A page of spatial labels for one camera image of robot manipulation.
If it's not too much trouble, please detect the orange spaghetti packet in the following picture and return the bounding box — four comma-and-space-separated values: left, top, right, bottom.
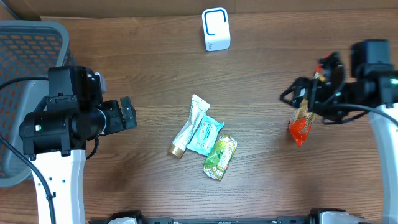
288, 54, 331, 147

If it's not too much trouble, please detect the white tube gold cap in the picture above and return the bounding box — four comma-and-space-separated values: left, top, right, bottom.
167, 95, 211, 159

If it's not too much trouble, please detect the teal snack packet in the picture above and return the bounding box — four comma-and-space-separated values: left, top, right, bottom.
187, 114, 224, 156

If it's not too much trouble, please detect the green tea packet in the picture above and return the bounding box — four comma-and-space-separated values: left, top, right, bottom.
203, 134, 238, 180

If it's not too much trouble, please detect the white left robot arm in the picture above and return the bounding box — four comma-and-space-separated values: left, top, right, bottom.
19, 66, 137, 223

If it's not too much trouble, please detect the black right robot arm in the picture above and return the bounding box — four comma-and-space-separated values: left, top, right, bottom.
280, 39, 397, 223

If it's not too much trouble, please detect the white barcode scanner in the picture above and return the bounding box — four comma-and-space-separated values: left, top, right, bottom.
201, 7, 231, 52

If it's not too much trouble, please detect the grey plastic mesh basket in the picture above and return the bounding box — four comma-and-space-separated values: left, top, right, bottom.
0, 20, 77, 189

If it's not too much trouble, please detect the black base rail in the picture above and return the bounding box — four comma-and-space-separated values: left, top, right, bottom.
88, 208, 371, 224

